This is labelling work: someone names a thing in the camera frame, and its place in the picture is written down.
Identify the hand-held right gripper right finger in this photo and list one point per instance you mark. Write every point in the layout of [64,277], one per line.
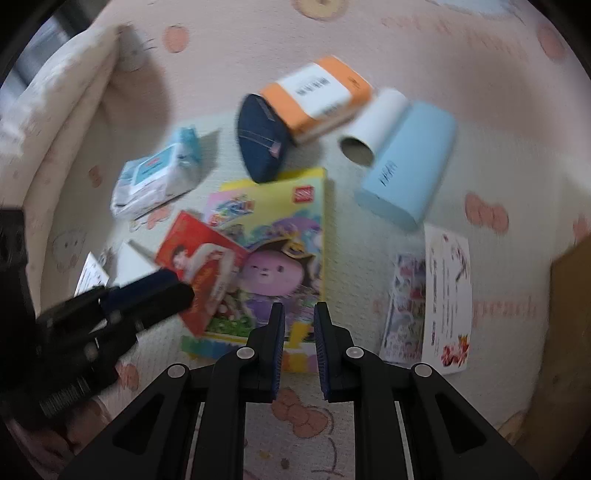
[322,350]

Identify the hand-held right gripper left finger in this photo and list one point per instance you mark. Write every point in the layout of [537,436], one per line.
[278,350]

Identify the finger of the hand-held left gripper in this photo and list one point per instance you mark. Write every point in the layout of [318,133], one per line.
[171,297]
[152,281]

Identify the red packet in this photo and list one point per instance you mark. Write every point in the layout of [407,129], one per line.
[198,258]

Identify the wet wipes pack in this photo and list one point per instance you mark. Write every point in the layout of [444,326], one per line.
[152,175]

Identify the yellow packet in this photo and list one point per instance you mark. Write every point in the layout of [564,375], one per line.
[286,217]

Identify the light blue box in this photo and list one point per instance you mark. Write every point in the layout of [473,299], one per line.
[411,161]

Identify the brown cardboard box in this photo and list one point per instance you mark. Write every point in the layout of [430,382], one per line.
[568,323]

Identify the orange box with white label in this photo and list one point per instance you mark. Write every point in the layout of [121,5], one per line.
[314,92]

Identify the small white box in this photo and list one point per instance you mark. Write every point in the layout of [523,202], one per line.
[129,267]

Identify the small white card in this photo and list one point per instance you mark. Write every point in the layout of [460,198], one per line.
[90,277]

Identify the colourful sticker sheet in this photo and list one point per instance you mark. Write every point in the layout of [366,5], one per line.
[406,304]

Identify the white printed card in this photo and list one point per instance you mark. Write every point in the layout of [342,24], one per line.
[445,286]

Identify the dark blue denim pouch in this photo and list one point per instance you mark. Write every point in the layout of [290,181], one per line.
[261,138]

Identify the white paper tube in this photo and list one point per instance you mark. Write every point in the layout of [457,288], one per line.
[374,124]

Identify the pink printed blanket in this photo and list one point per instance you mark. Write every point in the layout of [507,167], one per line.
[415,46]

